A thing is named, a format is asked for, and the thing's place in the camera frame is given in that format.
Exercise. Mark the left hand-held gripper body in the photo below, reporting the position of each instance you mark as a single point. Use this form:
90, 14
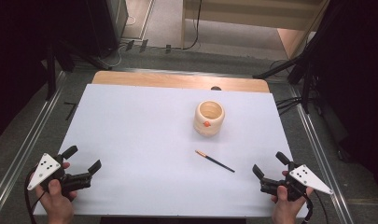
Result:
43, 169

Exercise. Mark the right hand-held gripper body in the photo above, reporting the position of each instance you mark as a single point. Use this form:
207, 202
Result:
305, 177

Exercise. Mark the person's right hand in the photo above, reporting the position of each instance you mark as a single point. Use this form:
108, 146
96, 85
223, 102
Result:
286, 211

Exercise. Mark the person's left hand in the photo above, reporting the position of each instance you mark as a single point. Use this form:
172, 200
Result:
57, 208

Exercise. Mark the dark pencil with orange end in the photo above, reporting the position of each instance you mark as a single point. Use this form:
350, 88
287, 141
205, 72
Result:
215, 161

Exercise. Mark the white table mat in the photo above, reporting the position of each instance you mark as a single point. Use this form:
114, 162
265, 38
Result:
140, 140

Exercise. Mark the cream cup with orange mark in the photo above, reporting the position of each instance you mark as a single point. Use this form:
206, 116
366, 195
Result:
209, 119

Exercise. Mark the black stand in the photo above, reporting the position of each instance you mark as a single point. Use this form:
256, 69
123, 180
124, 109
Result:
68, 51
301, 70

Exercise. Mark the wooden table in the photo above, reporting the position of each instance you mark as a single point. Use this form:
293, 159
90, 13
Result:
177, 80

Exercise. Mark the dark cabinet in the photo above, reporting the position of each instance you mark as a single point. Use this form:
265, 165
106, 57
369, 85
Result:
110, 21

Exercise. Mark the light wooden furniture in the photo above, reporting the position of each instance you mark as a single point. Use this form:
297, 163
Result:
255, 14

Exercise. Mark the metal floor rail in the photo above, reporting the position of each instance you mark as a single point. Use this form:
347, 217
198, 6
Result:
320, 149
25, 149

